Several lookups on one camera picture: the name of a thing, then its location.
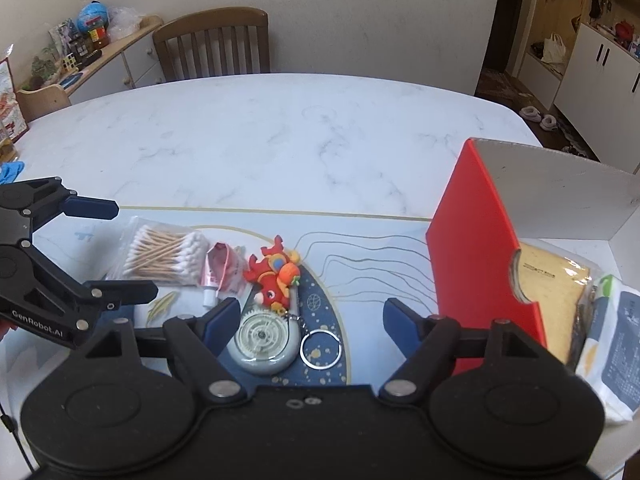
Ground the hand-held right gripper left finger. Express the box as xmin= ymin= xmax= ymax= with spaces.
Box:
xmin=70 ymin=297 xmax=247 ymax=406

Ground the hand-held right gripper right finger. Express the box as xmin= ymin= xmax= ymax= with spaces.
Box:
xmin=378 ymin=297 xmax=556 ymax=406

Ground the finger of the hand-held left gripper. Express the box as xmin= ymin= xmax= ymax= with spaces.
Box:
xmin=0 ymin=176 xmax=119 ymax=248
xmin=22 ymin=246 xmax=159 ymax=317

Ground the white round tape measure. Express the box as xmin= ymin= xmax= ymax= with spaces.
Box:
xmin=227 ymin=305 xmax=302 ymax=376

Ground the red cardboard box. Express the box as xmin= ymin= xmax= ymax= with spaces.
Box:
xmin=425 ymin=137 xmax=640 ymax=361

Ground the bagged sliced bread loaf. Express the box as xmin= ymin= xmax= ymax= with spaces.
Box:
xmin=510 ymin=242 xmax=598 ymax=366

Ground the white wet wipes pack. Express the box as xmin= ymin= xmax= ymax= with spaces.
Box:
xmin=575 ymin=274 xmax=640 ymax=426

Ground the bag of cotton swabs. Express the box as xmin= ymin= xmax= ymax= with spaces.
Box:
xmin=105 ymin=216 xmax=211 ymax=288

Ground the pink tube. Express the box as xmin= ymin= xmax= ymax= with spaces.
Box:
xmin=202 ymin=241 xmax=251 ymax=309

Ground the red plush toy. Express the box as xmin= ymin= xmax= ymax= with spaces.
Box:
xmin=243 ymin=235 xmax=302 ymax=311

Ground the blue cloth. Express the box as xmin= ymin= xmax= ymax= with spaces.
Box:
xmin=0 ymin=161 xmax=25 ymax=186

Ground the light wooden chair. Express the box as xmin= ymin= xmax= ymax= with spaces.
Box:
xmin=15 ymin=85 xmax=71 ymax=123

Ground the red printed carton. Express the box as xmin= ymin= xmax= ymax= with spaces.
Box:
xmin=0 ymin=57 xmax=28 ymax=143

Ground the white sideboard with wooden top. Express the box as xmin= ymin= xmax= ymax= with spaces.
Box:
xmin=15 ymin=15 xmax=166 ymax=123

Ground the small green plant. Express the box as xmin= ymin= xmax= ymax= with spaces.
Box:
xmin=30 ymin=47 xmax=66 ymax=86

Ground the miniature house model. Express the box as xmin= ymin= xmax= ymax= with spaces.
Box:
xmin=50 ymin=20 xmax=88 ymax=61

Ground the clear plastic bag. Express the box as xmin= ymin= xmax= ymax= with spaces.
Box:
xmin=107 ymin=6 xmax=143 ymax=41

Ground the blue globe toy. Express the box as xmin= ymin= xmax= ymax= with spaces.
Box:
xmin=79 ymin=2 xmax=108 ymax=28

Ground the wooden dining chair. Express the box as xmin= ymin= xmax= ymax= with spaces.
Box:
xmin=152 ymin=6 xmax=271 ymax=83

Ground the patterned door rug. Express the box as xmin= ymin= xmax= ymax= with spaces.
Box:
xmin=475 ymin=72 xmax=521 ymax=101

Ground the white tote bag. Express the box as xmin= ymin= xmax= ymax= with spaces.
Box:
xmin=541 ymin=33 xmax=567 ymax=65

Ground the dark wooden door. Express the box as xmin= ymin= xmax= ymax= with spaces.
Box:
xmin=482 ymin=0 xmax=531 ymax=73

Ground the metal key ring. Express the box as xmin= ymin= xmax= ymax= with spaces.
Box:
xmin=300 ymin=329 xmax=343 ymax=368

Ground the black cable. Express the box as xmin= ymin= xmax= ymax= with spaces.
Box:
xmin=0 ymin=400 xmax=33 ymax=471

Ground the white cabinet with black handles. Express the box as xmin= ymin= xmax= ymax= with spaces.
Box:
xmin=552 ymin=22 xmax=640 ymax=176

